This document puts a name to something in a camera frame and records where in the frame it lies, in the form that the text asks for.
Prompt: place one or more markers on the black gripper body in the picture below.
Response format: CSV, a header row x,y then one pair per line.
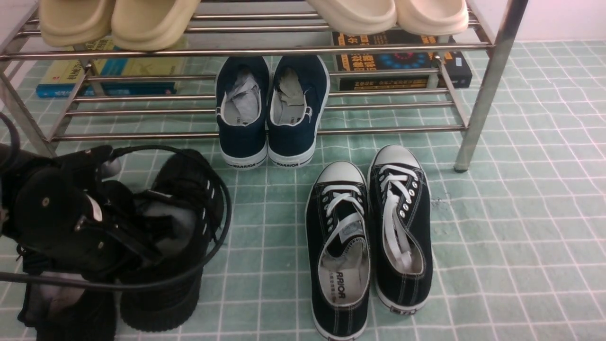
x,y
64,212

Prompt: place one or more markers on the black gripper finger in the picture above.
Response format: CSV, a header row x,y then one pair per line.
x,y
126,243

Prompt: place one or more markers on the black knit sneaker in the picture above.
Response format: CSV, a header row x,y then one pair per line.
x,y
65,313
185,207

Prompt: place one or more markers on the silver metal shoe rack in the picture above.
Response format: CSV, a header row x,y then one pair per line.
x,y
470,125

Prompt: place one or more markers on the yellow blue book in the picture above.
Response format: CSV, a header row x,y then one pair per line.
x,y
62,75

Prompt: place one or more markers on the beige slipper far left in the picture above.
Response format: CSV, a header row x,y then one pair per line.
x,y
74,22

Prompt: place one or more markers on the beige slipper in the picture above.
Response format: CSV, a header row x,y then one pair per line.
x,y
74,22
150,25

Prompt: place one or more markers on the navy canvas shoe left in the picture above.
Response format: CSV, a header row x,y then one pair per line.
x,y
241,91

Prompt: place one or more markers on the navy canvas shoe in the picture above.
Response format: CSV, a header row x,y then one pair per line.
x,y
241,91
299,94

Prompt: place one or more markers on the black canvas sneaker left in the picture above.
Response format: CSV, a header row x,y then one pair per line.
x,y
339,252

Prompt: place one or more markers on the black canvas sneaker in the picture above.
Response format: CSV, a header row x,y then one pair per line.
x,y
339,252
400,213

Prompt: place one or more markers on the navy canvas shoe right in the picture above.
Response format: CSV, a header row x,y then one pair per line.
x,y
299,94

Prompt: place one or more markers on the black canvas sneaker right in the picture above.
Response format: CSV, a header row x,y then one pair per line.
x,y
400,213

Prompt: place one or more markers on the black orange book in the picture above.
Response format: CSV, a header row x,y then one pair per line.
x,y
402,61

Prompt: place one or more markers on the cream slipper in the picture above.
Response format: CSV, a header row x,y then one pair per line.
x,y
432,17
356,17

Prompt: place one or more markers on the cream slipper far right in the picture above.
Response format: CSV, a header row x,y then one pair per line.
x,y
432,17

